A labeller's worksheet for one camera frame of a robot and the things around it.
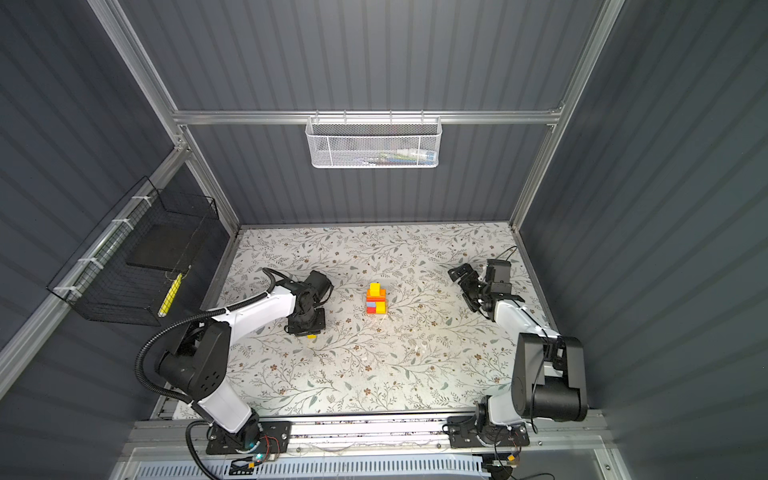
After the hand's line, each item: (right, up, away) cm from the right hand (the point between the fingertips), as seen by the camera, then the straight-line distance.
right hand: (459, 281), depth 91 cm
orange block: (-26, -5, -2) cm, 26 cm away
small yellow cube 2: (-45, -17, -1) cm, 48 cm away
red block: (-27, -9, +3) cm, 29 cm away
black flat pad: (-78, +10, -16) cm, 81 cm away
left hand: (-44, -15, -1) cm, 47 cm away
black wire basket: (-85, +5, -19) cm, 88 cm away
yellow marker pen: (-72, -1, -23) cm, 76 cm away
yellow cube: (-26, -2, -3) cm, 26 cm away
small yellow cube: (-25, -8, +2) cm, 26 cm away
